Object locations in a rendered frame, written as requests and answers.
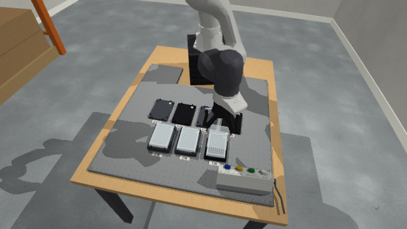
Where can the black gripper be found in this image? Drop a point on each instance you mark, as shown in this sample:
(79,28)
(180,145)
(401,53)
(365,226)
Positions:
(220,112)

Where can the grey button panel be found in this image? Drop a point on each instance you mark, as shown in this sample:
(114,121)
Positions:
(249,180)

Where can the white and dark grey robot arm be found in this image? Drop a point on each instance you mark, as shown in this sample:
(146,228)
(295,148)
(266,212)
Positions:
(219,63)

